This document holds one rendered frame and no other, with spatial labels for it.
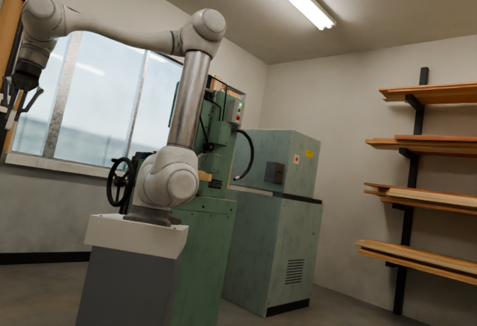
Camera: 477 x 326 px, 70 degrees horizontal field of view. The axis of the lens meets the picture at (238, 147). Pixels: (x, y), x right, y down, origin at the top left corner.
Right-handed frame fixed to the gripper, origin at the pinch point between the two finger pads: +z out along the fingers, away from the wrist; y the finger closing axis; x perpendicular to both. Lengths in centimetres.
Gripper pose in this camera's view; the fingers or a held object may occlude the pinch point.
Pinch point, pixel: (11, 120)
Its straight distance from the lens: 139.2
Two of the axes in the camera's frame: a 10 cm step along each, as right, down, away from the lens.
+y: -8.5, -2.8, -4.5
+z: -2.1, 9.6, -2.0
